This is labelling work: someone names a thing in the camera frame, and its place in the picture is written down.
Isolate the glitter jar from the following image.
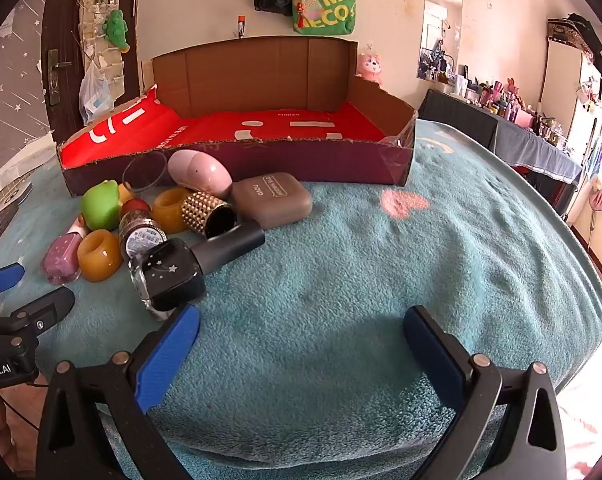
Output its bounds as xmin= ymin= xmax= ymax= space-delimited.
xmin=118 ymin=211 xmax=168 ymax=261

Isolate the dark side table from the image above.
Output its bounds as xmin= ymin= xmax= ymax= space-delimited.
xmin=418 ymin=89 xmax=584 ymax=221

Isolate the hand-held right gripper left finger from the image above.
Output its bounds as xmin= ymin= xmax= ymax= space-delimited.
xmin=36 ymin=304 xmax=202 ymax=480

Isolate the metal door handle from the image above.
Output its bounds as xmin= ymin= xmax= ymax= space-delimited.
xmin=47 ymin=49 xmax=72 ymax=107

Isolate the red tassel charm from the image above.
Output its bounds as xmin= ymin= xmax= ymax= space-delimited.
xmin=293 ymin=0 xmax=314 ymax=33

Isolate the wall mirror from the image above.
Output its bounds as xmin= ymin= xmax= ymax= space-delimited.
xmin=417 ymin=0 xmax=464 ymax=83

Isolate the small amber jar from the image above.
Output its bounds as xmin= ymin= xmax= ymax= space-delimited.
xmin=77 ymin=230 xmax=123 ymax=282

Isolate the green frog toy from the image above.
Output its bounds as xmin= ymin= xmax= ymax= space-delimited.
xmin=79 ymin=180 xmax=134 ymax=232

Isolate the green plush toy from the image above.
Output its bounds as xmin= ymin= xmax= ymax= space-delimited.
xmin=103 ymin=9 xmax=132 ymax=53

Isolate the clear plastic cup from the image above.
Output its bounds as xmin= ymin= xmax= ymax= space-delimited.
xmin=122 ymin=151 xmax=169 ymax=193

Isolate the purple nail polish bottle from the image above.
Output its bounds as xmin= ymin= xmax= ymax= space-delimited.
xmin=41 ymin=217 xmax=89 ymax=283

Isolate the grey-brown eyeshadow case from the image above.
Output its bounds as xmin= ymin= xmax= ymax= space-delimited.
xmin=230 ymin=172 xmax=313 ymax=231

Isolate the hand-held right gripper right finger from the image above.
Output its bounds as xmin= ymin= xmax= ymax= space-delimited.
xmin=402 ymin=305 xmax=567 ymax=480

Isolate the white wardrobe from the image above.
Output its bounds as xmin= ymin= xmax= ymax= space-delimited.
xmin=546 ymin=17 xmax=602 ymax=221

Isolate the black nail polish bottle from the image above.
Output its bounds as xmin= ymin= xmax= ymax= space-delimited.
xmin=128 ymin=220 xmax=266 ymax=322

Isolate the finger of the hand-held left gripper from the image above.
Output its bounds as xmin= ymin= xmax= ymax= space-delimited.
xmin=0 ymin=262 xmax=26 ymax=301
xmin=0 ymin=287 xmax=76 ymax=346

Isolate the large amber jar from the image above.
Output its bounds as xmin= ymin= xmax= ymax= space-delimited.
xmin=152 ymin=187 xmax=192 ymax=234

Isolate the pink plush toy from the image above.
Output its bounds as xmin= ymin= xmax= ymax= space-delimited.
xmin=356 ymin=52 xmax=386 ymax=86

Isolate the beige hanging organizer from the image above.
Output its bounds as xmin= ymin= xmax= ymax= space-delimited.
xmin=75 ymin=0 xmax=126 ymax=91

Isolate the white plastic bag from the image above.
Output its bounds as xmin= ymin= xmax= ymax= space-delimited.
xmin=78 ymin=60 xmax=116 ymax=126

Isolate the row of cosmetic bottles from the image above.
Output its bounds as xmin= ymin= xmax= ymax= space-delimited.
xmin=451 ymin=65 xmax=572 ymax=153

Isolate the dark red ball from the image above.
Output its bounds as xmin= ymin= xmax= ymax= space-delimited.
xmin=120 ymin=198 xmax=151 ymax=218

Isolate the cardboard box with red lining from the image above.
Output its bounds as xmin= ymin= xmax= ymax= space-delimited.
xmin=57 ymin=36 xmax=418 ymax=197

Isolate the teal fleece blanket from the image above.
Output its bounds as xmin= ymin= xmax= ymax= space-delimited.
xmin=0 ymin=117 xmax=602 ymax=480

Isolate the gold studded cylinder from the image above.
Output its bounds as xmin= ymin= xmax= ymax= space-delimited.
xmin=181 ymin=191 xmax=238 ymax=239

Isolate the pink egg-shaped case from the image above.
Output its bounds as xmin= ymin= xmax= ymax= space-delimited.
xmin=167 ymin=150 xmax=233 ymax=199

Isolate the dark brown door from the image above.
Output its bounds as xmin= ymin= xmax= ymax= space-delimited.
xmin=40 ymin=0 xmax=144 ymax=136

